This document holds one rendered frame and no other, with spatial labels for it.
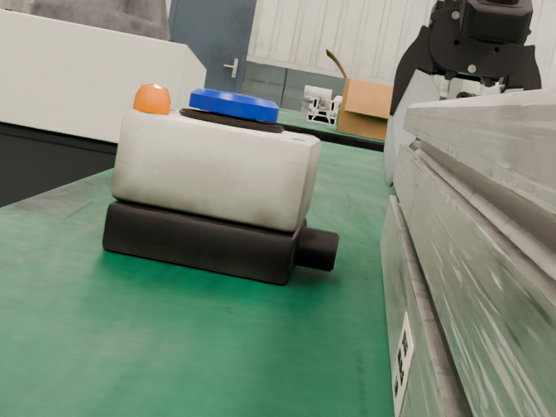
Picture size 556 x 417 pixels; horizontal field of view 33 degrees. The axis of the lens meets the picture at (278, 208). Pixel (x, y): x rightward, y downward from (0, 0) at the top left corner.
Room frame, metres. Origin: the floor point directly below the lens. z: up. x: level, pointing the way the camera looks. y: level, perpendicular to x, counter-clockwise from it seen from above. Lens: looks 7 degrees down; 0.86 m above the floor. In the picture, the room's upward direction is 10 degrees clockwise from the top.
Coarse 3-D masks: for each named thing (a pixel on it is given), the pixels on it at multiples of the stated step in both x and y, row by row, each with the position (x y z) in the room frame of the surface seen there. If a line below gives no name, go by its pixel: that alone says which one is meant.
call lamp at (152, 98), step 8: (144, 88) 0.39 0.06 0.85; (152, 88) 0.39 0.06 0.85; (160, 88) 0.39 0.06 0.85; (136, 96) 0.39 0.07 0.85; (144, 96) 0.39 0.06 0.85; (152, 96) 0.39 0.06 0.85; (160, 96) 0.39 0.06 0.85; (168, 96) 0.39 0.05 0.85; (136, 104) 0.39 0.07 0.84; (144, 104) 0.39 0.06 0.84; (152, 104) 0.39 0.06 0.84; (160, 104) 0.39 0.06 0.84; (168, 104) 0.39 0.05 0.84; (152, 112) 0.39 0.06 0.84; (160, 112) 0.39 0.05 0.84; (168, 112) 0.39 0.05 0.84
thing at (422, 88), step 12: (420, 72) 0.73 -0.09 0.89; (420, 84) 0.73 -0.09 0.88; (432, 84) 0.73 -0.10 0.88; (408, 96) 0.73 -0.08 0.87; (420, 96) 0.73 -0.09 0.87; (432, 96) 0.73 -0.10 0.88; (396, 108) 0.74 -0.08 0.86; (396, 120) 0.73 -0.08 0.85; (396, 132) 0.73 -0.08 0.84; (408, 132) 0.73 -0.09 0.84; (396, 144) 0.73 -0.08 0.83; (408, 144) 0.73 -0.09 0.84; (384, 156) 0.74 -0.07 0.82; (396, 156) 0.73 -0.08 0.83; (384, 168) 0.74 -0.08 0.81
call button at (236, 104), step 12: (192, 96) 0.42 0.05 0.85; (204, 96) 0.41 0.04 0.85; (216, 96) 0.41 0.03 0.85; (228, 96) 0.41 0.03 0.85; (240, 96) 0.41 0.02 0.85; (204, 108) 0.41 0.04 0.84; (216, 108) 0.40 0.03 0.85; (228, 108) 0.40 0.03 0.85; (240, 108) 0.40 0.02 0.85; (252, 108) 0.41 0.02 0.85; (264, 108) 0.41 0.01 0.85; (276, 108) 0.42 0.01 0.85; (252, 120) 0.42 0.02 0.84; (264, 120) 0.41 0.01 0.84; (276, 120) 0.42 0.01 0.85
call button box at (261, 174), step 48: (144, 144) 0.39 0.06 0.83; (192, 144) 0.38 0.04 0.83; (240, 144) 0.38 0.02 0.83; (288, 144) 0.38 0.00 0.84; (144, 192) 0.39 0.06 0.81; (192, 192) 0.38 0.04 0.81; (240, 192) 0.38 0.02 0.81; (288, 192) 0.38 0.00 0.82; (144, 240) 0.39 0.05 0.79; (192, 240) 0.38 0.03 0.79; (240, 240) 0.38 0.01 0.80; (288, 240) 0.38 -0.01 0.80; (336, 240) 0.41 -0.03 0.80
